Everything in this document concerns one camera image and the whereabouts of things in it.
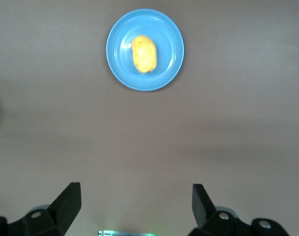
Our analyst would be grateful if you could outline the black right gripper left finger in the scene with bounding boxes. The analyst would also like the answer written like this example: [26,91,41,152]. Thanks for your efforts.
[0,182,82,236]

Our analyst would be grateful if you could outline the yellow potato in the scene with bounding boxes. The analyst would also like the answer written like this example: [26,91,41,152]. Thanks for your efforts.
[131,35,157,74]

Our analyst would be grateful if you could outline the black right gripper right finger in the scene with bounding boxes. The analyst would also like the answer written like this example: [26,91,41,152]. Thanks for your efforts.
[188,183,291,236]

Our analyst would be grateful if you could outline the blue round plate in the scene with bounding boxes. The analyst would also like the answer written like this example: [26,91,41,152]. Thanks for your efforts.
[106,9,185,92]

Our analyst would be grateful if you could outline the brown table cover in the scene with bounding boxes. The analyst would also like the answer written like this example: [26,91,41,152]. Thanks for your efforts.
[0,0,299,236]

